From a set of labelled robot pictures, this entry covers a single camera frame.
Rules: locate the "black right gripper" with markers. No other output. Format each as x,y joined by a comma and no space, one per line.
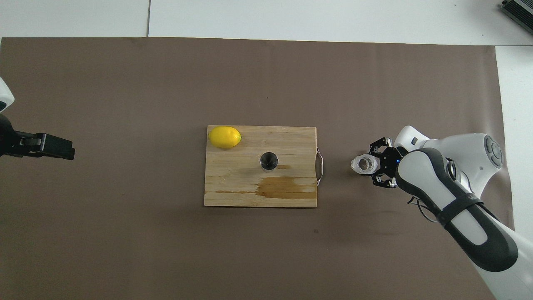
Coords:
389,162

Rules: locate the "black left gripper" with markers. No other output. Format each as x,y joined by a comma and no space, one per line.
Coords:
6,141

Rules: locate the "clear textured glass cup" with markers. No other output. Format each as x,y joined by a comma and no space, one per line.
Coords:
364,164

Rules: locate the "steel cocktail jigger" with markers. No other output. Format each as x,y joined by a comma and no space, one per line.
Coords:
269,161

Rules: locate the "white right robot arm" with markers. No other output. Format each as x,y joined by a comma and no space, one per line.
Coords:
458,166

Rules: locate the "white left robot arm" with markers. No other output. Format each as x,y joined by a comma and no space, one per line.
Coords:
5,93

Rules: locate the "brown paper table mat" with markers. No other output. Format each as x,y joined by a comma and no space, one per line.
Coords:
125,250

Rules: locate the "yellow lemon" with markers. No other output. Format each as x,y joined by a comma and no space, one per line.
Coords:
225,137

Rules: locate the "wooden cutting board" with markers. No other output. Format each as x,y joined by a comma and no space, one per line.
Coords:
225,191

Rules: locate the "grey finned metal device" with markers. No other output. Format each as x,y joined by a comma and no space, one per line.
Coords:
520,12

